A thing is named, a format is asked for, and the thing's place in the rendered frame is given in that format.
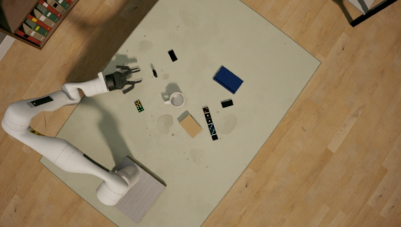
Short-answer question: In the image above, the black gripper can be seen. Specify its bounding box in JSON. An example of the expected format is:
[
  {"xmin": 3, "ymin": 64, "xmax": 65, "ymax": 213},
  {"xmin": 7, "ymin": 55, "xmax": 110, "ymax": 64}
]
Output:
[{"xmin": 105, "ymin": 65, "xmax": 143, "ymax": 94}]

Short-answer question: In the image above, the white mug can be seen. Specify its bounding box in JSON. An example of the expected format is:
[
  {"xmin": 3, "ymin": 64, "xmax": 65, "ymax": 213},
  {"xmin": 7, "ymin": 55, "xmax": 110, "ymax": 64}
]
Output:
[{"xmin": 164, "ymin": 92, "xmax": 185, "ymax": 108}]

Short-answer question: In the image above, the dark blue rectangular block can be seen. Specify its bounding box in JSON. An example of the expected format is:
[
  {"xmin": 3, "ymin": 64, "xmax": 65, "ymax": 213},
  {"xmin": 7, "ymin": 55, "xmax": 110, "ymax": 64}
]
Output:
[{"xmin": 213, "ymin": 66, "xmax": 243, "ymax": 95}]

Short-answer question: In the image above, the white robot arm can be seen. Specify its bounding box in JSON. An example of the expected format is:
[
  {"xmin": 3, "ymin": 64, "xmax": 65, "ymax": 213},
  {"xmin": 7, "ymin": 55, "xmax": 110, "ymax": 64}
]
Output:
[{"xmin": 1, "ymin": 72, "xmax": 140, "ymax": 206}]

